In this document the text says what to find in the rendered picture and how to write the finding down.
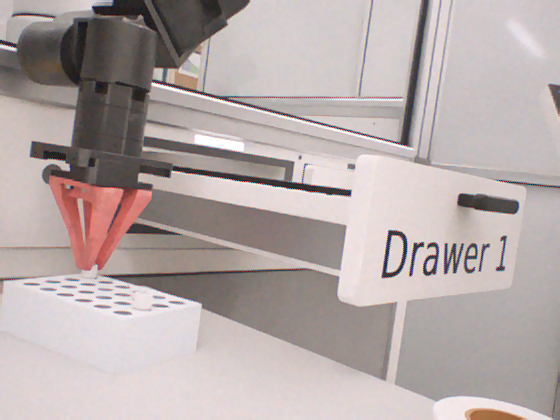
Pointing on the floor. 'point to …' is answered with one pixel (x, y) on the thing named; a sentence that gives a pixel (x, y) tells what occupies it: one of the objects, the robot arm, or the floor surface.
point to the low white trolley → (200, 383)
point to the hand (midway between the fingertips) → (90, 259)
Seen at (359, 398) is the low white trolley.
